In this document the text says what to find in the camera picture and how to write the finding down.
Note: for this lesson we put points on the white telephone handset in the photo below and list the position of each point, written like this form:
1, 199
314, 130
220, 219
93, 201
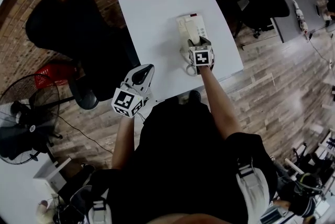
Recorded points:
192, 32

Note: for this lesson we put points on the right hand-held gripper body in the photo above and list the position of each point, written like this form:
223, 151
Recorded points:
201, 58

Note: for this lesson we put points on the dark grey desk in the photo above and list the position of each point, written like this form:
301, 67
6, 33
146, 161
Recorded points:
307, 8

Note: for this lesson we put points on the cream telephone base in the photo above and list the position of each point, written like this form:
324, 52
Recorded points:
181, 29

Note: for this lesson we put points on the person's black clothing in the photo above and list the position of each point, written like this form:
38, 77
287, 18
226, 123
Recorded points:
183, 165

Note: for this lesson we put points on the person's right forearm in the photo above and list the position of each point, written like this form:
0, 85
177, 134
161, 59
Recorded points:
220, 105

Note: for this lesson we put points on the person's right black shoe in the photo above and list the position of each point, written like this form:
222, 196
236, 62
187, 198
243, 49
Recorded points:
195, 96

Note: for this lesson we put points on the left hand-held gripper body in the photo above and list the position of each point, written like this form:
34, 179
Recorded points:
123, 100

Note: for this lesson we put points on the white side cabinet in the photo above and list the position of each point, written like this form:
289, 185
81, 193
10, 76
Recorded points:
52, 176

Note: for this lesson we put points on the white power strip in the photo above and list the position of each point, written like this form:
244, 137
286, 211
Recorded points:
301, 17

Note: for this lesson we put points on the red plastic crate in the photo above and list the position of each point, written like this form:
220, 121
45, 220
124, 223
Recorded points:
52, 75

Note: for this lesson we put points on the black floor fan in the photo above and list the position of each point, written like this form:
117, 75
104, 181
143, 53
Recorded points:
28, 123

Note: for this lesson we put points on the person's left forearm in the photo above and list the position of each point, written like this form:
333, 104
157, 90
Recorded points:
123, 144

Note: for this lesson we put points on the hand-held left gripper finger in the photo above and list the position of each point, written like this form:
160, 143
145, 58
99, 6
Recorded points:
150, 80
130, 76

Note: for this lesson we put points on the white table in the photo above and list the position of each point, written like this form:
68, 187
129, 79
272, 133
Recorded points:
157, 29

